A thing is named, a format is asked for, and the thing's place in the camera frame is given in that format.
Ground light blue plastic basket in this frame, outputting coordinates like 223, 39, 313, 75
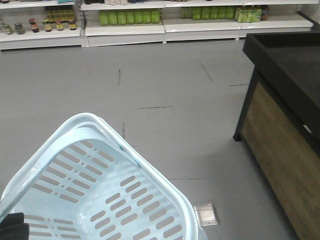
0, 113, 207, 240

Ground black wooden produce stand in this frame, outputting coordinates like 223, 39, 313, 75
233, 32, 320, 240

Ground white store shelving unit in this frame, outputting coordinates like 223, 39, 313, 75
0, 0, 313, 50

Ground metal floor socket plate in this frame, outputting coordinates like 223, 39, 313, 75
193, 202, 220, 227

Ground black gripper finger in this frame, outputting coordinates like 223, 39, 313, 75
0, 212, 30, 240

